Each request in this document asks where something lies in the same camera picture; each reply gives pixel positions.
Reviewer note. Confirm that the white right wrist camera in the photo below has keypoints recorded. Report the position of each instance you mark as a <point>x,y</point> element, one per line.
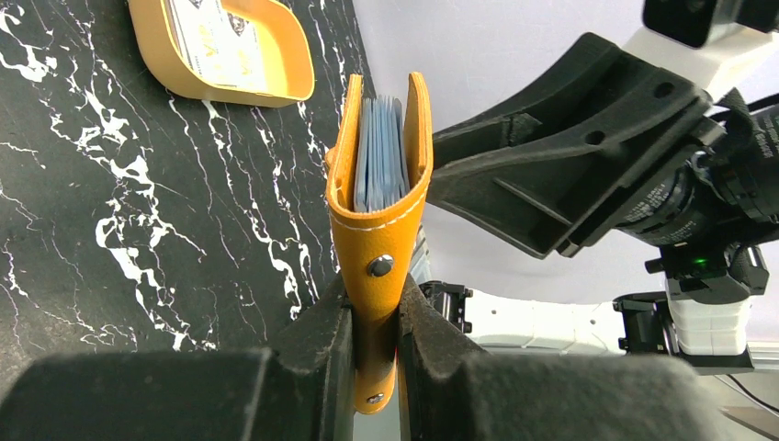
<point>706,36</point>

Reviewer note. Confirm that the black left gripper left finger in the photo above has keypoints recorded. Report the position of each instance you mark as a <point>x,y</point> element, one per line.
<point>300,386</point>

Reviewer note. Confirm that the orange oval tray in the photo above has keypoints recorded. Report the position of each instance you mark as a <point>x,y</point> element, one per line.
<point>288,63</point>

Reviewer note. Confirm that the orange leather card holder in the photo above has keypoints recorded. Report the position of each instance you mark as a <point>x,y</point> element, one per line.
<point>378,174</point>

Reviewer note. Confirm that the credit card in tray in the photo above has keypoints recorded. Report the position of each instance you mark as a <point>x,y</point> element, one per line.
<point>221,48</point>

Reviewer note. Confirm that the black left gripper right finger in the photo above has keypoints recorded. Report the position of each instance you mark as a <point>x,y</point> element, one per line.
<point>452,389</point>

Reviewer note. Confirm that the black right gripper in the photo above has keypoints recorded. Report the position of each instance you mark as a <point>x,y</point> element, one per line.
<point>602,141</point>

